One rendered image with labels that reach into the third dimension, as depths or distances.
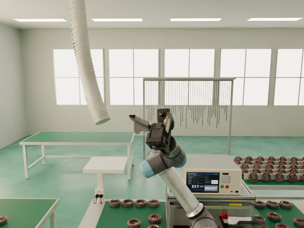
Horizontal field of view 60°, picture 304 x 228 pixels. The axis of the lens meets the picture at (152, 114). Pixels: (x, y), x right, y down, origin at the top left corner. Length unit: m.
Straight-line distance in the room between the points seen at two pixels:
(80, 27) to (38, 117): 6.59
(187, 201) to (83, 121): 7.58
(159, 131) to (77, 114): 7.82
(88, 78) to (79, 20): 0.57
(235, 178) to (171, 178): 1.02
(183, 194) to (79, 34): 2.01
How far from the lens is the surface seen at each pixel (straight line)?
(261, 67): 8.80
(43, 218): 2.76
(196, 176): 2.13
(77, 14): 2.85
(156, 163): 1.10
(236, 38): 8.60
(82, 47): 2.79
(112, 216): 2.63
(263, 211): 2.88
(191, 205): 1.30
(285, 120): 9.29
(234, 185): 2.22
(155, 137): 0.94
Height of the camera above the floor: 2.08
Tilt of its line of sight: 9 degrees down
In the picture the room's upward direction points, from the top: straight up
